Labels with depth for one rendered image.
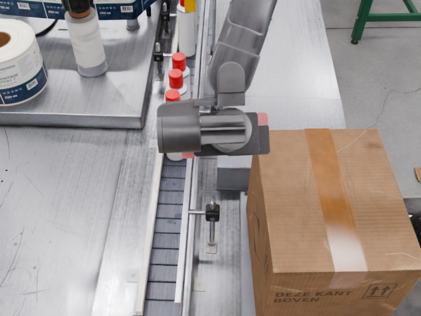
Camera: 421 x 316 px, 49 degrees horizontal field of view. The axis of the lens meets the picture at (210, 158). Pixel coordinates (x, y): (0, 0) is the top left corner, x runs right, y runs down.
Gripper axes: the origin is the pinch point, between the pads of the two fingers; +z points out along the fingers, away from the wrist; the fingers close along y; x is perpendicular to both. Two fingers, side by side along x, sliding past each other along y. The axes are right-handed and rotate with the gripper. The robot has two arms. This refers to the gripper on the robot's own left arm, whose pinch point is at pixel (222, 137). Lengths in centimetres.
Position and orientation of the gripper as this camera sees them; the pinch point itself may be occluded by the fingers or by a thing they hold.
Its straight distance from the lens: 80.5
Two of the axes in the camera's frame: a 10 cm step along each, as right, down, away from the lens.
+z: -0.3, 0.1, 10.0
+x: 0.5, 10.0, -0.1
